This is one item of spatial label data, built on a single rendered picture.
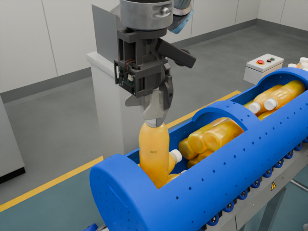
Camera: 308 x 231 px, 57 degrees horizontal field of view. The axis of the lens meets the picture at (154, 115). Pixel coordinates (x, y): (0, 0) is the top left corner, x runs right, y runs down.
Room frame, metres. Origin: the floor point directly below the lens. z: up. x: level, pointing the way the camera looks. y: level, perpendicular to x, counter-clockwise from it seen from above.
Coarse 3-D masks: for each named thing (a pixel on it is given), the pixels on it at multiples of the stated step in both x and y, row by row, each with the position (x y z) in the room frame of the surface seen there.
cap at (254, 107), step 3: (249, 105) 0.92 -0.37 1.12; (252, 105) 0.91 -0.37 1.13; (255, 105) 0.90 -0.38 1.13; (258, 105) 0.90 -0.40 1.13; (249, 108) 0.91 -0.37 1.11; (252, 108) 0.91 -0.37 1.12; (255, 108) 0.90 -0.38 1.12; (258, 108) 0.89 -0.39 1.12; (252, 111) 0.90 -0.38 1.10; (255, 111) 0.89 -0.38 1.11
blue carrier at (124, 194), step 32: (256, 96) 1.07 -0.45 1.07; (192, 128) 0.81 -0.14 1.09; (256, 128) 0.66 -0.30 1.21; (288, 128) 0.71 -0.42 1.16; (128, 160) 0.49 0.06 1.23; (224, 160) 0.54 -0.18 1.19; (256, 160) 0.59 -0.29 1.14; (96, 192) 0.52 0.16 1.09; (128, 192) 0.40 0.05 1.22; (160, 192) 0.42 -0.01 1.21; (192, 192) 0.44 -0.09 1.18; (224, 192) 0.49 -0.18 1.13; (128, 224) 0.40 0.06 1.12; (160, 224) 0.37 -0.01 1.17; (192, 224) 0.41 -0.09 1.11
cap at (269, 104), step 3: (270, 99) 0.87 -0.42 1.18; (264, 102) 0.87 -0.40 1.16; (267, 102) 0.87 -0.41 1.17; (270, 102) 0.86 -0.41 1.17; (273, 102) 0.85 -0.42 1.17; (264, 105) 0.87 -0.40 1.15; (267, 105) 0.86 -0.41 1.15; (270, 105) 0.85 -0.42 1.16; (273, 105) 0.85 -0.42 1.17; (267, 108) 0.86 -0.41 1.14; (270, 108) 0.85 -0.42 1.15; (273, 108) 0.85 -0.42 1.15
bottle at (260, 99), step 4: (280, 84) 1.04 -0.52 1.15; (272, 88) 1.00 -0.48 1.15; (276, 88) 1.00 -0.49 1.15; (264, 92) 0.97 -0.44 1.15; (268, 92) 0.97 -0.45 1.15; (260, 96) 0.94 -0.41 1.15; (264, 96) 0.94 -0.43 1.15; (268, 96) 0.94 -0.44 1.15; (256, 100) 0.93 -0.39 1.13; (260, 100) 0.92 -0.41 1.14; (264, 100) 0.92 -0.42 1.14; (260, 104) 0.91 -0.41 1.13; (260, 108) 0.90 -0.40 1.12; (264, 108) 0.91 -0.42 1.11
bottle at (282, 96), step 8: (296, 80) 0.99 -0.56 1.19; (280, 88) 0.92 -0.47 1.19; (288, 88) 0.92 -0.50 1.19; (296, 88) 0.93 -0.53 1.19; (304, 88) 0.96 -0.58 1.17; (272, 96) 0.89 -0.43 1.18; (280, 96) 0.88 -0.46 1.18; (288, 96) 0.89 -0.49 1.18; (296, 96) 0.92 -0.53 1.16; (280, 104) 0.86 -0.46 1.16
